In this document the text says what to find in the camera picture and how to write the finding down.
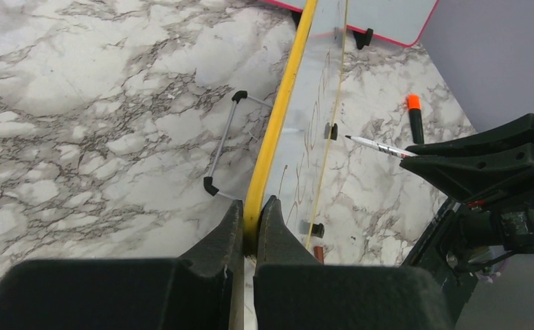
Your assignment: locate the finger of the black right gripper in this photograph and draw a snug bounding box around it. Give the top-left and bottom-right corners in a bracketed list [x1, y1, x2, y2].
[400, 143, 534, 204]
[406, 113, 534, 157]

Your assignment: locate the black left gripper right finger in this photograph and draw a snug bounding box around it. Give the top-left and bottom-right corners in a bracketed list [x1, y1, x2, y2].
[253, 195, 454, 329]

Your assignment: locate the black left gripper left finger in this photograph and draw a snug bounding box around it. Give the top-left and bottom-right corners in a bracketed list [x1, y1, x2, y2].
[0, 200, 243, 329]

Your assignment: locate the brown marker cap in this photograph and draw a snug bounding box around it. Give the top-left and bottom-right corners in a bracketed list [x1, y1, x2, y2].
[313, 245, 324, 264]

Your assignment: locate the white brown whiteboard marker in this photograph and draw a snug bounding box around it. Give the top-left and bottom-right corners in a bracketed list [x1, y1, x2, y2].
[345, 135, 416, 159]

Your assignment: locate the yellow framed whiteboard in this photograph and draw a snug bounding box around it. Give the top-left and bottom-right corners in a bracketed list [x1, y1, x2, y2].
[243, 1, 346, 255]

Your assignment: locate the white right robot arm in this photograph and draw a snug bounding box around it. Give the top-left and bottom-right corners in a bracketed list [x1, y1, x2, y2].
[400, 113, 534, 276]

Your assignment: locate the pink framed whiteboard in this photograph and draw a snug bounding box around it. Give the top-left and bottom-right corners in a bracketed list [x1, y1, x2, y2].
[259, 0, 441, 48]

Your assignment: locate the black orange highlighter marker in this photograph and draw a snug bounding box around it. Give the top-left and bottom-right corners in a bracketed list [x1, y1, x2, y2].
[407, 94, 425, 144]

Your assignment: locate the aluminium table frame rail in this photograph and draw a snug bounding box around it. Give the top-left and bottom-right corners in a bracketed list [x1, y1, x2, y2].
[401, 199, 478, 324]

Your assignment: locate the grey wire easel stand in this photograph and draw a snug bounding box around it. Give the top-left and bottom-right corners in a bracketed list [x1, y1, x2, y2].
[202, 89, 273, 200]

